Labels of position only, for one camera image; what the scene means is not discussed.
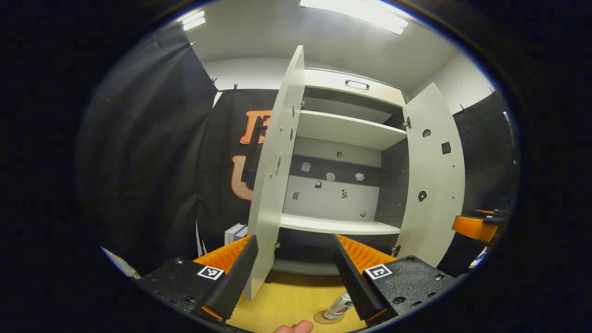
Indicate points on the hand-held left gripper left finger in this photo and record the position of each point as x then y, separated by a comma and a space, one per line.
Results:
236, 282

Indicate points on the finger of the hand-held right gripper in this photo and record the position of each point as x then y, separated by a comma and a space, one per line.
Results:
471, 229
495, 218

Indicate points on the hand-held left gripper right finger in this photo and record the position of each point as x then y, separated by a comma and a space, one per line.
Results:
354, 282

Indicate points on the white plastic bottle green label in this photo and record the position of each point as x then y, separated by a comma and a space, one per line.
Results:
336, 307

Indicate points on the white cabinet door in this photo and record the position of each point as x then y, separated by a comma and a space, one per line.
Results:
273, 185
432, 175

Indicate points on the white blue object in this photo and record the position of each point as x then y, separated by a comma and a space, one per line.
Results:
478, 258

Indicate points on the blue box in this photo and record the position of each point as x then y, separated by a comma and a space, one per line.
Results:
241, 232

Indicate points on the round brown coaster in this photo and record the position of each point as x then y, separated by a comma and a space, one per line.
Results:
319, 319

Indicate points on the white cabinet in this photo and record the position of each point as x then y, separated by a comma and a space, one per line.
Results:
342, 194

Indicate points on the black backdrop cloth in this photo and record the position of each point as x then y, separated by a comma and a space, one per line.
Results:
152, 162

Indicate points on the ceiling light panel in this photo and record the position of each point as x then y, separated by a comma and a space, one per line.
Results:
193, 20
356, 11

